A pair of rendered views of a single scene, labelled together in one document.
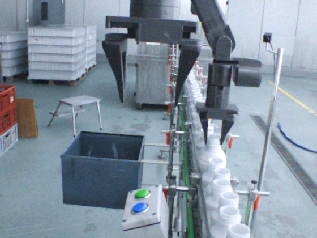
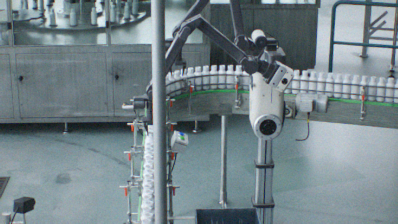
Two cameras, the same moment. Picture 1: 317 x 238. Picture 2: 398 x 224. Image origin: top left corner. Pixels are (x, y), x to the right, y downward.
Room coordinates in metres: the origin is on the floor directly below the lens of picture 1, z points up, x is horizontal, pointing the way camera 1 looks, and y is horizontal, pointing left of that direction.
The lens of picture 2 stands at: (4.69, -0.11, 2.67)
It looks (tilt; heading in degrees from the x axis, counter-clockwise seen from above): 19 degrees down; 177
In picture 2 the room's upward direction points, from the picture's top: straight up
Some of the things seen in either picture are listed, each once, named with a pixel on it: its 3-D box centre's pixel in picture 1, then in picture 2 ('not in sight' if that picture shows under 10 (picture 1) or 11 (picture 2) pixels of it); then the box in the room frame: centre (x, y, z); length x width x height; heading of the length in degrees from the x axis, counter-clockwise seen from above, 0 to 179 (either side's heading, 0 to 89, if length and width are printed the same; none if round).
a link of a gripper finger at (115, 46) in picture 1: (136, 63); (180, 68); (0.41, 0.03, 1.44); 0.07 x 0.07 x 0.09; 89
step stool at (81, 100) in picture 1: (74, 113); not in sight; (4.39, 1.15, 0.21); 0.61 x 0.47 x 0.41; 52
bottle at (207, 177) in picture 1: (211, 189); not in sight; (0.79, -0.14, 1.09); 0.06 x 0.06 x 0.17
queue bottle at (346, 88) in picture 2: not in sight; (346, 86); (-0.32, 1.23, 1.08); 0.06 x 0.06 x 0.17
